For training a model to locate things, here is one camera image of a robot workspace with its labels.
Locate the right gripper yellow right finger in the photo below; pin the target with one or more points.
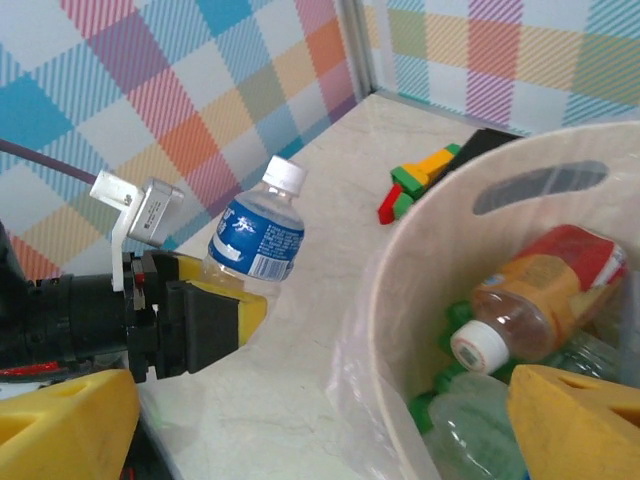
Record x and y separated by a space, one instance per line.
585 435

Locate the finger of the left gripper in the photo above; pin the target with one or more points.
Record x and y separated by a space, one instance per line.
210 325
187 267

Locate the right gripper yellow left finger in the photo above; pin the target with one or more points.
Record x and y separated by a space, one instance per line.
60 430

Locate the small blue label water bottle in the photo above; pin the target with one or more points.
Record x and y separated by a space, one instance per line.
260 235

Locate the round beige bin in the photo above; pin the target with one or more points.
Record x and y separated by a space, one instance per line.
440 225

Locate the clear crumpled plastic bottle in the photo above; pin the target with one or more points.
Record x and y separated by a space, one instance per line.
590 355
470 420

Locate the orange label white cap bottle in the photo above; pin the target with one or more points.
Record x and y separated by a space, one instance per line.
545 285

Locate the red and green block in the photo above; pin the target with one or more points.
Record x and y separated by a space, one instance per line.
392 207

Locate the yellow and green block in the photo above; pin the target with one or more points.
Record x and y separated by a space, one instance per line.
430 165

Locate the black case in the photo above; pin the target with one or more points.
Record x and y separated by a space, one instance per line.
482 142

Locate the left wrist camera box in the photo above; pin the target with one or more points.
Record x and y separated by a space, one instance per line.
150 215

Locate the wall base rail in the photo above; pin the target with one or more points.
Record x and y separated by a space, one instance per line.
400 97

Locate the aluminium frame post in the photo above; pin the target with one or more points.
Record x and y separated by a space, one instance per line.
357 45

